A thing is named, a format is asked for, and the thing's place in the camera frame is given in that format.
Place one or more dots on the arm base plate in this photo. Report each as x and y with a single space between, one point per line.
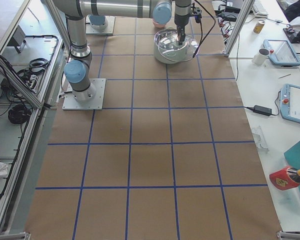
108 31
90 99

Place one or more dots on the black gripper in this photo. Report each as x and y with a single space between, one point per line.
181 21

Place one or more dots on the red bottle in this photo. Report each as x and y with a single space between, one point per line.
286 178

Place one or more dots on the pale green steel pot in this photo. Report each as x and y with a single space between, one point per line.
157 37

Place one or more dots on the far blue teach pendant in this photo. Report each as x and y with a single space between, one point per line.
282 53

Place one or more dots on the grey metal box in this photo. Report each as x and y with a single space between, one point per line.
18 40

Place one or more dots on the brown paper table mat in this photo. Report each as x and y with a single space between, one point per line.
170 156

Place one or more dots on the white mug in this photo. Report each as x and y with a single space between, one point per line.
260 57

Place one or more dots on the near blue teach pendant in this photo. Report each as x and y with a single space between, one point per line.
290 102

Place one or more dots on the blue teach pendant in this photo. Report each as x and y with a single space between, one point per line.
282 53
290 102

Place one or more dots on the glass pot lid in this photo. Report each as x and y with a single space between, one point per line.
170 49

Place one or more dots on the black power adapter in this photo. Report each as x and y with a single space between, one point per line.
262 110

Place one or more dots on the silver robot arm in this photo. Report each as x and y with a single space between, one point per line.
98 22
77 70

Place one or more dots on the white keyboard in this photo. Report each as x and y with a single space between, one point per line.
258 9

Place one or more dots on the yellow drink can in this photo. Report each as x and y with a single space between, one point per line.
259 26

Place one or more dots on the clear plastic bracket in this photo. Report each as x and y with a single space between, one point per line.
259 139

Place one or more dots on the pink bowl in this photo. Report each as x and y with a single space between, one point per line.
158 25

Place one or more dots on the aluminium frame post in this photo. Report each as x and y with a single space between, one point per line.
243 14

